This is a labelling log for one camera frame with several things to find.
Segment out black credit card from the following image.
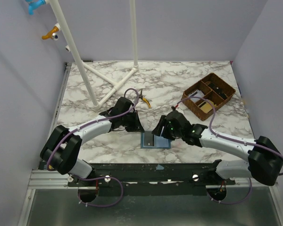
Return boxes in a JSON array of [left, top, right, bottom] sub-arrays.
[[143, 131, 154, 147]]

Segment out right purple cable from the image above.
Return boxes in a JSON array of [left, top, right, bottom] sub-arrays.
[[171, 97, 283, 205]]

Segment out black item in basket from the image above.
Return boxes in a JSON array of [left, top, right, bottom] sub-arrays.
[[205, 81, 227, 100]]

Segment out gold VIP credit card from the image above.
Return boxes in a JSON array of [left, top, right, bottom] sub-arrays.
[[199, 102, 216, 113]]

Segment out blue card holder wallet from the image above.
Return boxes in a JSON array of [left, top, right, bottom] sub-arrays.
[[141, 132, 171, 149]]

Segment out yellow handled pliers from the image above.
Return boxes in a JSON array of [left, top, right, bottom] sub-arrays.
[[139, 89, 151, 108]]

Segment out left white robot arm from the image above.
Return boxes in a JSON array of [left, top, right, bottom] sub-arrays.
[[40, 97, 144, 186]]

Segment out orange brass tap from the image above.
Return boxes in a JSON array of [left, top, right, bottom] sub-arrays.
[[42, 23, 60, 40]]

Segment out white packets in basket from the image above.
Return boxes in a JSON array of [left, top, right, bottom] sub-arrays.
[[189, 89, 205, 102]]

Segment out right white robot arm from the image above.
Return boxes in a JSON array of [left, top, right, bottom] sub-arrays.
[[152, 110, 283, 186]]

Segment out aluminium extrusion rail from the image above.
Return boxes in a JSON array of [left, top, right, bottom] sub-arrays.
[[28, 170, 267, 189]]

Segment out gold striped credit card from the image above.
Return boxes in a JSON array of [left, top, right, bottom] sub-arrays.
[[198, 101, 211, 109]]

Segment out white striped credit card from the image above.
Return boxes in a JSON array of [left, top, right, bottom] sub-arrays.
[[189, 90, 205, 97]]

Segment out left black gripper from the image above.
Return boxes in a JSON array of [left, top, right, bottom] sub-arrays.
[[121, 110, 145, 133]]

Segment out white PVC pipe frame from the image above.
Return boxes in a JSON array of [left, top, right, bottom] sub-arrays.
[[46, 0, 139, 110]]

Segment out brown woven basket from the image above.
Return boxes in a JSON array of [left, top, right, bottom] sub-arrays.
[[182, 73, 235, 121]]

